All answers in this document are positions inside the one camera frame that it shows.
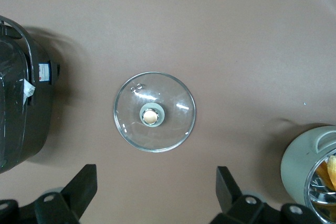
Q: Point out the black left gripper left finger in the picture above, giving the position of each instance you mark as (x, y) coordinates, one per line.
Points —
(76, 195)

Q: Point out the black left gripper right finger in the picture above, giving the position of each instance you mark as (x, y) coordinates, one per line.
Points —
(236, 209)

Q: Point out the yellow corn cob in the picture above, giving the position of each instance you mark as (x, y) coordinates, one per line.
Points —
(332, 171)

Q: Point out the round glass lid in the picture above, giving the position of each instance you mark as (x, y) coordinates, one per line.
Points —
(152, 117)

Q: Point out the black rice cooker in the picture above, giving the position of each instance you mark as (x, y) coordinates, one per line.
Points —
(15, 103)

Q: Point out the white paper tag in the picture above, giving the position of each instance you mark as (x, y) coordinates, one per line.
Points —
(28, 90)

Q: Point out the brown table mat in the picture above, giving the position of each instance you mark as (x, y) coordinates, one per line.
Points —
(183, 24)

